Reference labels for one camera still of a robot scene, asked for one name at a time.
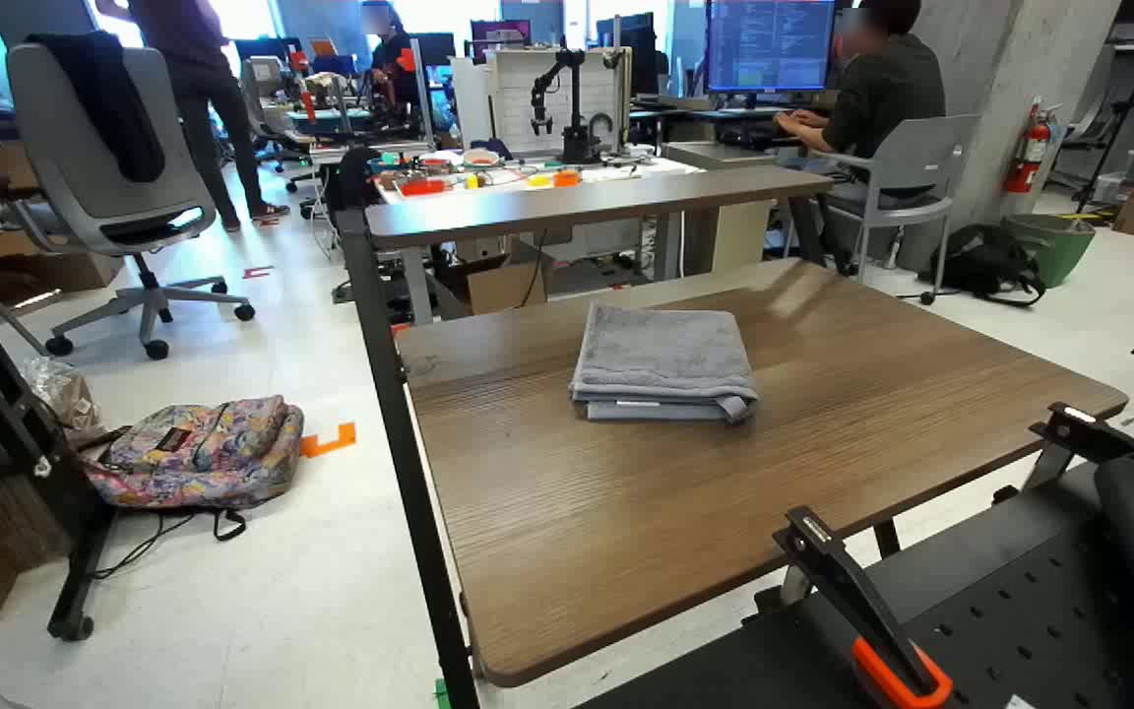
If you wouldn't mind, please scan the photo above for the gray towel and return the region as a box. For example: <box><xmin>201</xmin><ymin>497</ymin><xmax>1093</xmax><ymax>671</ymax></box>
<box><xmin>566</xmin><ymin>299</ymin><xmax>766</xmax><ymax>429</ymax></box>

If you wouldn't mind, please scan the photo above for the open cardboard box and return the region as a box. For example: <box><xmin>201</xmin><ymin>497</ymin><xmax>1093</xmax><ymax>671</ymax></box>
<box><xmin>431</xmin><ymin>252</ymin><xmax>553</xmax><ymax>320</ymax></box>

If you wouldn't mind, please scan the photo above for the gray work table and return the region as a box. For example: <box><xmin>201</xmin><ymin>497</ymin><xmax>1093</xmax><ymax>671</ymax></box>
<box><xmin>361</xmin><ymin>162</ymin><xmax>837</xmax><ymax>328</ymax></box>

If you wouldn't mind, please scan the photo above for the small orange plastic piece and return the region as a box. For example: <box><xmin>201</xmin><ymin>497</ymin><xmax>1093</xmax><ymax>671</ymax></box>
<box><xmin>297</xmin><ymin>420</ymin><xmax>361</xmax><ymax>460</ymax></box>

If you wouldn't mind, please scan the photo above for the white backing board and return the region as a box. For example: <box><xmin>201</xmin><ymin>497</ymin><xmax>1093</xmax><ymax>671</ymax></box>
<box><xmin>486</xmin><ymin>44</ymin><xmax>640</xmax><ymax>162</ymax></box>

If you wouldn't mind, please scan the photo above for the small monitor purple screen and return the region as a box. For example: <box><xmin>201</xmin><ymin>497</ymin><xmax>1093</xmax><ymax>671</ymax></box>
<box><xmin>465</xmin><ymin>14</ymin><xmax>539</xmax><ymax>64</ymax></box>

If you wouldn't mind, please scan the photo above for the person in black shirt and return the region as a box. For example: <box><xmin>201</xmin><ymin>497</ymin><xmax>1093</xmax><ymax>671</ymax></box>
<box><xmin>360</xmin><ymin>0</ymin><xmax>426</xmax><ymax>135</ymax></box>

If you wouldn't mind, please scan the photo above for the large computer monitor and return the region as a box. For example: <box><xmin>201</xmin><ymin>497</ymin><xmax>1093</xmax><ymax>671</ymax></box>
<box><xmin>701</xmin><ymin>0</ymin><xmax>839</xmax><ymax>102</ymax></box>

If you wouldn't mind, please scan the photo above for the colourful patterned backpack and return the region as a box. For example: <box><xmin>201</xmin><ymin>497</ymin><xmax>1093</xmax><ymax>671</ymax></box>
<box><xmin>74</xmin><ymin>395</ymin><xmax>308</xmax><ymax>542</ymax></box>

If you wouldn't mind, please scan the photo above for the gray four-legged chair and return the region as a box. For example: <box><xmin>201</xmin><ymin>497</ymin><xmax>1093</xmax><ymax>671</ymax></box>
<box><xmin>816</xmin><ymin>115</ymin><xmax>978</xmax><ymax>307</ymax></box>

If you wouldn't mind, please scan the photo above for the seated person dark shirt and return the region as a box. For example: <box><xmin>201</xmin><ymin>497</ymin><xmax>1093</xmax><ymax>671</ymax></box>
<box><xmin>771</xmin><ymin>0</ymin><xmax>949</xmax><ymax>267</ymax></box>

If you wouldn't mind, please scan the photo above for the black bag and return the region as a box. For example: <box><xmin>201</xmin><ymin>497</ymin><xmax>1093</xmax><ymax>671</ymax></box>
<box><xmin>938</xmin><ymin>222</ymin><xmax>1052</xmax><ymax>307</ymax></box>

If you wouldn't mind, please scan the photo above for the standing person purple top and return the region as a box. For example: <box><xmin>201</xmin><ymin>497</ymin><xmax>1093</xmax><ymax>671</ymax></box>
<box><xmin>90</xmin><ymin>0</ymin><xmax>291</xmax><ymax>232</ymax></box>

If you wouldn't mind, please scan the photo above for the red fire extinguisher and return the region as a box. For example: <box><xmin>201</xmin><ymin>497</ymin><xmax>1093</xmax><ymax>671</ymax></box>
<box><xmin>1001</xmin><ymin>99</ymin><xmax>1060</xmax><ymax>197</ymax></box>

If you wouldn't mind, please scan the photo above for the green bin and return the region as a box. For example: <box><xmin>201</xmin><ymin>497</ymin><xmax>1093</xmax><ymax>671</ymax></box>
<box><xmin>1005</xmin><ymin>214</ymin><xmax>1099</xmax><ymax>290</ymax></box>

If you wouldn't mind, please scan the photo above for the black metal clamp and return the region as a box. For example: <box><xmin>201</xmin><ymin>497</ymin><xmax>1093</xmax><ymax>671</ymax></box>
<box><xmin>1028</xmin><ymin>396</ymin><xmax>1134</xmax><ymax>497</ymax></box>

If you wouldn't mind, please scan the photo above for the black jacket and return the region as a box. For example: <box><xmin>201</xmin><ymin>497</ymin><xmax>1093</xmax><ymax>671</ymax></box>
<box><xmin>29</xmin><ymin>30</ymin><xmax>170</xmax><ymax>183</ymax></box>

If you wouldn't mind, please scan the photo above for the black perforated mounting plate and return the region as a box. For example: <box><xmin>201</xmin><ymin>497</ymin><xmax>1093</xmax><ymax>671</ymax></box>
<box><xmin>581</xmin><ymin>417</ymin><xmax>1134</xmax><ymax>709</ymax></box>

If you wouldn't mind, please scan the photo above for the gray swivel office chair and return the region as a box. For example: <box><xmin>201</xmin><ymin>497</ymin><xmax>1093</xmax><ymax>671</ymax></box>
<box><xmin>10</xmin><ymin>40</ymin><xmax>260</xmax><ymax>361</ymax></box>

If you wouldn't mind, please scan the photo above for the flat cardboard box stack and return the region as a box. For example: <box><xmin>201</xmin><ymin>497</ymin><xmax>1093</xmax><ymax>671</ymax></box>
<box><xmin>0</xmin><ymin>222</ymin><xmax>128</xmax><ymax>307</ymax></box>

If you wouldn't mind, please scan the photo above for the black tripod stand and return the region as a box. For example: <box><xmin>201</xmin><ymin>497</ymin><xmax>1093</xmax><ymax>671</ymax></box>
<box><xmin>0</xmin><ymin>249</ymin><xmax>119</xmax><ymax>647</ymax></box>

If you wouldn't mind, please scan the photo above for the black metal table frame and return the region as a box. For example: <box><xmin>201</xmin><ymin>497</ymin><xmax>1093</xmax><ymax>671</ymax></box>
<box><xmin>331</xmin><ymin>206</ymin><xmax>486</xmax><ymax>709</ymax></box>

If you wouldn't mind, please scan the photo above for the black clamp orange handle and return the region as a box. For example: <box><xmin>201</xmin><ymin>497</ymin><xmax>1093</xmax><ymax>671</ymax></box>
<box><xmin>771</xmin><ymin>504</ymin><xmax>957</xmax><ymax>709</ymax></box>

